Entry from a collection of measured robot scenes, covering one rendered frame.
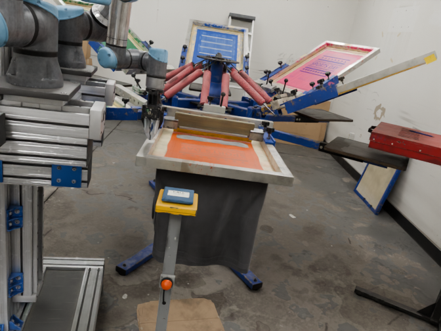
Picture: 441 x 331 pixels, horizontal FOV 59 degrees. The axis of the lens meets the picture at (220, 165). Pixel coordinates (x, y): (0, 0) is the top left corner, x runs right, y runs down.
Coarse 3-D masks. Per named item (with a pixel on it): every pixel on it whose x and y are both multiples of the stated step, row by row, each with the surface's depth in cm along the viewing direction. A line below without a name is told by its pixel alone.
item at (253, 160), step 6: (216, 138) 202; (216, 144) 189; (222, 144) 191; (246, 150) 187; (252, 150) 188; (246, 156) 176; (252, 156) 178; (216, 162) 160; (222, 162) 162; (228, 162) 163; (234, 162) 164; (252, 162) 169; (258, 162) 170; (252, 168) 160; (258, 168) 161
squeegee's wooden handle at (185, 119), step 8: (176, 112) 196; (184, 120) 197; (192, 120) 197; (200, 120) 197; (208, 120) 197; (216, 120) 197; (224, 120) 198; (232, 120) 198; (200, 128) 198; (208, 128) 198; (216, 128) 199; (224, 128) 199; (232, 128) 199; (240, 128) 199; (248, 128) 199; (248, 136) 200
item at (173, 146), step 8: (176, 136) 192; (200, 136) 200; (208, 136) 203; (168, 144) 175; (176, 144) 177; (200, 144) 184; (208, 144) 186; (168, 152) 163; (176, 152) 165; (200, 160) 160; (208, 160) 161
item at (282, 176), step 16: (144, 144) 156; (272, 144) 192; (144, 160) 141; (160, 160) 142; (176, 160) 143; (192, 160) 146; (272, 160) 169; (224, 176) 144; (240, 176) 144; (256, 176) 145; (272, 176) 145; (288, 176) 145
